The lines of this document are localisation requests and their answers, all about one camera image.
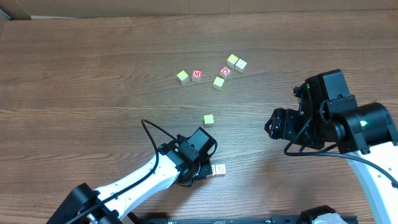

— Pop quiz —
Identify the plain wooden block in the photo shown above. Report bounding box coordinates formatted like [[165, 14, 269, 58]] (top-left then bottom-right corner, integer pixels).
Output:
[[226, 54, 239, 68], [213, 77, 225, 90], [177, 70, 190, 85]]

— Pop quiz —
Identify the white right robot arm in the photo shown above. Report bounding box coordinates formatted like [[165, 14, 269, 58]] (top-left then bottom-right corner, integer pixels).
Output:
[[264, 69, 397, 223]]

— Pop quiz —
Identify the red O wooden block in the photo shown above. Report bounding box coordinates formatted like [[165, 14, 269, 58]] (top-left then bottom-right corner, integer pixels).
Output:
[[219, 65, 231, 80]]

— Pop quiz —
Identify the plain wooden block far left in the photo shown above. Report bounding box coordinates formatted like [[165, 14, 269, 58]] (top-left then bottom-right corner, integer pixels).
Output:
[[177, 70, 190, 85]]

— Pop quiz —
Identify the red M wooden block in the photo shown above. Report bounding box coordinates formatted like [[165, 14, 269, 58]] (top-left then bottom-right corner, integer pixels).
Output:
[[191, 70, 203, 82]]

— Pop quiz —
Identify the plain wooden block far back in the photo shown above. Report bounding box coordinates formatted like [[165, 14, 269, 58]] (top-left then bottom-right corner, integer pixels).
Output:
[[226, 54, 239, 68]]

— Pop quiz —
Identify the yellow S wooden block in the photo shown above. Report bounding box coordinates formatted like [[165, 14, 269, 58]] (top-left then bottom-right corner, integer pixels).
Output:
[[203, 114, 215, 127]]

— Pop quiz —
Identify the blue X B wooden block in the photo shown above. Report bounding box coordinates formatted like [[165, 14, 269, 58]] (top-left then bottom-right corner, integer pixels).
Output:
[[215, 164, 226, 175]]

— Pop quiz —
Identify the yellow-edged wooden block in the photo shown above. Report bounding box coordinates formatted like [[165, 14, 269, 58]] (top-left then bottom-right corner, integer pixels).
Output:
[[234, 58, 248, 73]]

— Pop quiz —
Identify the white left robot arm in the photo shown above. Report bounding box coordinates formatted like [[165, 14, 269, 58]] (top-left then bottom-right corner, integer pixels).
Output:
[[48, 128, 218, 223]]

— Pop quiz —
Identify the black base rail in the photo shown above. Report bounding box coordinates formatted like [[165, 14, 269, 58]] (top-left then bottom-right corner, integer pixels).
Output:
[[127, 213, 359, 224]]

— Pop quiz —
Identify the plain wooden block centre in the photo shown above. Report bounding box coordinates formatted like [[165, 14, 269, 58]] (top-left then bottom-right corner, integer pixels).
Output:
[[213, 77, 225, 90]]

